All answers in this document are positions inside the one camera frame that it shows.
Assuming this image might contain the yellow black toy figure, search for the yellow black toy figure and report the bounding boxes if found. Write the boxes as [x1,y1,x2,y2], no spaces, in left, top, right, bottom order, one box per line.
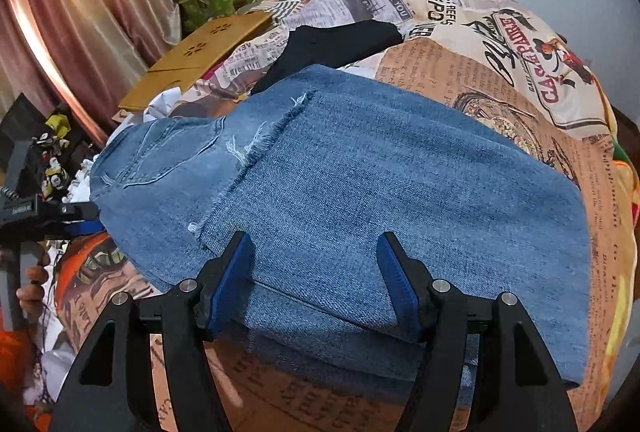
[42,112,72,149]
[41,157,72,201]

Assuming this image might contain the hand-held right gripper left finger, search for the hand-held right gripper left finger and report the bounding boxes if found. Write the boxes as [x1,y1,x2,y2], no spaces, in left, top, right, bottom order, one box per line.
[57,230,256,432]

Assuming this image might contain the dark chair back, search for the dark chair back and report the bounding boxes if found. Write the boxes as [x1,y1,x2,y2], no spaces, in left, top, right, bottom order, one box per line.
[0,94,51,150]

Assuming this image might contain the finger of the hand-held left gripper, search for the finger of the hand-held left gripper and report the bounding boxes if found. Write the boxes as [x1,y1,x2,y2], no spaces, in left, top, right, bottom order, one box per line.
[42,201,101,227]
[46,220,107,240]

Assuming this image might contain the person's left hand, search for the person's left hand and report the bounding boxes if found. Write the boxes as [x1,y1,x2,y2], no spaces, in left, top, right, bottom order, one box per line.
[16,252,52,319]

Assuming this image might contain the blue denim pants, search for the blue denim pants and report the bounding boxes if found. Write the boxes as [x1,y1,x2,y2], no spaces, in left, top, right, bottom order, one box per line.
[90,64,593,388]

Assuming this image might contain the wooden lap desk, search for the wooden lap desk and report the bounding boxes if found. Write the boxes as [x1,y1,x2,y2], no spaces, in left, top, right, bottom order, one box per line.
[118,13,273,113]

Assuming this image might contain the pink striped curtain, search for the pink striped curtain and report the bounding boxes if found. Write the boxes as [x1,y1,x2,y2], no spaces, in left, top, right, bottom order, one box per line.
[0,0,181,133]

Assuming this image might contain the white crumpled cloth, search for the white crumpled cloth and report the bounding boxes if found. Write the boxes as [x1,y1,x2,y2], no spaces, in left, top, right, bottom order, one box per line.
[142,86,187,123]

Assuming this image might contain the black folded cloth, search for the black folded cloth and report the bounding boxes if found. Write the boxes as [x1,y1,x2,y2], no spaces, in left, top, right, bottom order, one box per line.
[250,19,403,95]

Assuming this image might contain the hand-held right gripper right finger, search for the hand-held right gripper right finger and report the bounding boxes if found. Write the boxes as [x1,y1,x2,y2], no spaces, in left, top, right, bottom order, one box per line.
[376,232,586,432]

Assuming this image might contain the printed blanket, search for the printed blanket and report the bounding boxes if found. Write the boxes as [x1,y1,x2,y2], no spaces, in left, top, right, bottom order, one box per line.
[50,0,640,432]

